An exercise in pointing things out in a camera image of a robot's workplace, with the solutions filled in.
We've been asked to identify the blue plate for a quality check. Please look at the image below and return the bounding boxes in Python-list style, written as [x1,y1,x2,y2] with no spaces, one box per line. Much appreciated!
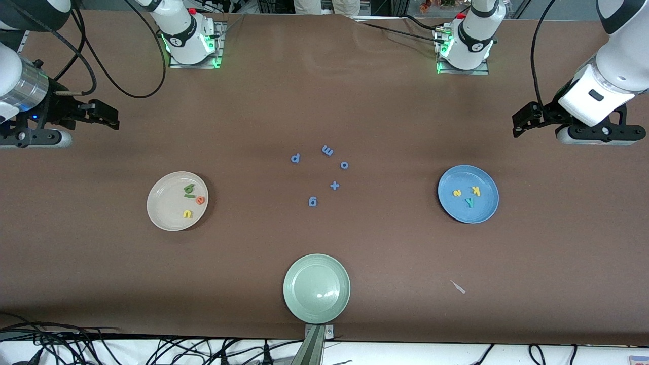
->
[438,165,500,224]

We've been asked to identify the beige plate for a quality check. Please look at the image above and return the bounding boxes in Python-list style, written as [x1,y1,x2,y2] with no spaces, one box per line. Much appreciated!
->
[147,171,209,232]

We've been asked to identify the brown table cover sheet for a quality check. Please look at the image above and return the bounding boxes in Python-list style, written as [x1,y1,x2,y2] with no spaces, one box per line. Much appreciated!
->
[0,9,649,346]

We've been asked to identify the green plate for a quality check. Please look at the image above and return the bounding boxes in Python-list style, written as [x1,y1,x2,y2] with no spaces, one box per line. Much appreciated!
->
[283,253,351,324]

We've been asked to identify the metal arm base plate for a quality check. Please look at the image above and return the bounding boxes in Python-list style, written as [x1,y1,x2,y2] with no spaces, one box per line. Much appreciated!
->
[436,28,490,76]
[169,20,225,69]

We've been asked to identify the black base cable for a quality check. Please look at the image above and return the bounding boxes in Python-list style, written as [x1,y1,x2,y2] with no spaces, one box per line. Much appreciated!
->
[403,14,447,32]
[355,20,447,45]

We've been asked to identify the black cable bundle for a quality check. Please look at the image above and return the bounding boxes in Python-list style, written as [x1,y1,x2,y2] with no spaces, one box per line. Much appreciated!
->
[0,312,305,365]

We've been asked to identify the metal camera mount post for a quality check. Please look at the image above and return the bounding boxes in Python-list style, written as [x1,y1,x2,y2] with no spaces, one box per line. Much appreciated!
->
[292,324,334,365]

